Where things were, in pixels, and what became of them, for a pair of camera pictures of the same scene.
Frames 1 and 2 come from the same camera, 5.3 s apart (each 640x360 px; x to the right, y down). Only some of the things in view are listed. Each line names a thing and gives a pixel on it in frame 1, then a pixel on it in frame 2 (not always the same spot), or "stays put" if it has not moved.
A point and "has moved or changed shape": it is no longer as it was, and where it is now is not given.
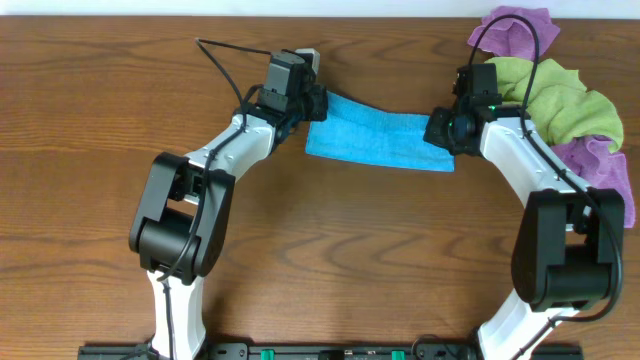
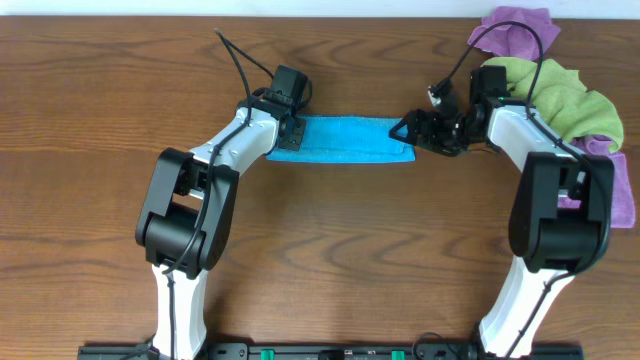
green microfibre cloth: x=559 y=107 stays put
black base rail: x=459 y=352 stays put
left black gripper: x=316 y=95 → x=297 y=135
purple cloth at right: x=595 y=161 stays put
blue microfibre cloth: x=357 y=132 has moved or changed shape
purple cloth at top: x=512 y=37 stays put
